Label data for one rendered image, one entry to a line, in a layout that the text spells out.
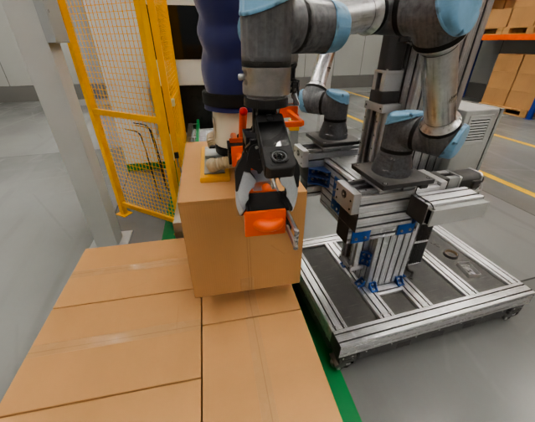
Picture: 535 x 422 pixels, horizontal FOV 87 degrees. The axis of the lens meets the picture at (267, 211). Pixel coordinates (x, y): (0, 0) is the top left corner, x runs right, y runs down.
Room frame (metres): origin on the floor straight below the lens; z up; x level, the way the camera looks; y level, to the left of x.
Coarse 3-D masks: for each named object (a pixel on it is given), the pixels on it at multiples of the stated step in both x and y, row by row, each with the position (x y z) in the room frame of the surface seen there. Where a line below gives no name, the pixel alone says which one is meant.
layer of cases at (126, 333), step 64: (128, 256) 1.11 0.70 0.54; (64, 320) 0.73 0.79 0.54; (128, 320) 0.73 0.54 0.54; (192, 320) 0.73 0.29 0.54; (256, 320) 0.73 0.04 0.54; (64, 384) 0.49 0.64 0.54; (128, 384) 0.49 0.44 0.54; (192, 384) 0.49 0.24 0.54; (256, 384) 0.49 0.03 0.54; (320, 384) 0.49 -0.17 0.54
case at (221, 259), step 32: (192, 160) 1.07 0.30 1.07; (192, 192) 0.79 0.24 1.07; (224, 192) 0.79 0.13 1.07; (192, 224) 0.73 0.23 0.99; (224, 224) 0.75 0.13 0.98; (192, 256) 0.72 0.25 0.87; (224, 256) 0.75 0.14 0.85; (256, 256) 0.77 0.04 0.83; (288, 256) 0.79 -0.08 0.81; (224, 288) 0.74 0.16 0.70; (256, 288) 0.77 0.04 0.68
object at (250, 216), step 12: (252, 192) 0.49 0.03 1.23; (264, 192) 0.49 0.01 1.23; (276, 192) 0.49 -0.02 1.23; (252, 204) 0.44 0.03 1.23; (264, 204) 0.44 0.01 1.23; (276, 204) 0.44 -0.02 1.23; (252, 216) 0.41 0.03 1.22; (264, 216) 0.42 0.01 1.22; (276, 216) 0.42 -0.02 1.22; (252, 228) 0.41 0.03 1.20
